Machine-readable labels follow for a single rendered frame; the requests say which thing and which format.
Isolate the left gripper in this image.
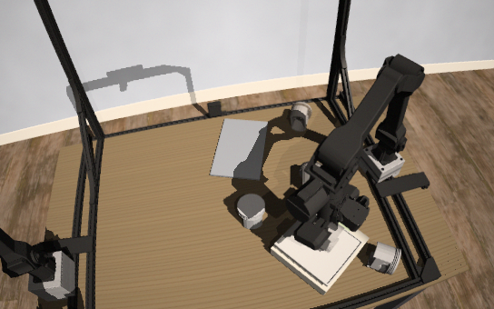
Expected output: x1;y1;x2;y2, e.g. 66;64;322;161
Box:
294;184;360;251

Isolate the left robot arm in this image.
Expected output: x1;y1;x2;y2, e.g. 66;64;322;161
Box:
285;54;425;232

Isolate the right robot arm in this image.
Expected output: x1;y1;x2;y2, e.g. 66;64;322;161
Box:
0;228;55;284

